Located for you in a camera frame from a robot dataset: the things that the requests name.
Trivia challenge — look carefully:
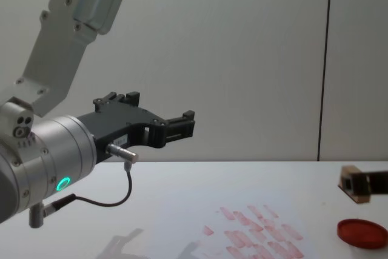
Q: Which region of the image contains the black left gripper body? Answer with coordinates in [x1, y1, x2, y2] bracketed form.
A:
[75, 104, 166, 164]

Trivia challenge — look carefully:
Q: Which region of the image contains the thin dark gripper cable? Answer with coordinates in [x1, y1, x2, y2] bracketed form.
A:
[42, 142, 139, 216]

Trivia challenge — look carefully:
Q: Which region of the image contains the white paper with red stamps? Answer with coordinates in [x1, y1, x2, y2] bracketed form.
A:
[145, 190, 388, 259]

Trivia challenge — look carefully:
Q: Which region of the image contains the wooden stamp block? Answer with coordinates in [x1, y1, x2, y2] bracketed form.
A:
[337, 164, 372, 204]

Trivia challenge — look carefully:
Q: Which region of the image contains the round red ink pad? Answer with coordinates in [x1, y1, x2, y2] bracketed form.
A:
[336, 217, 384, 250]

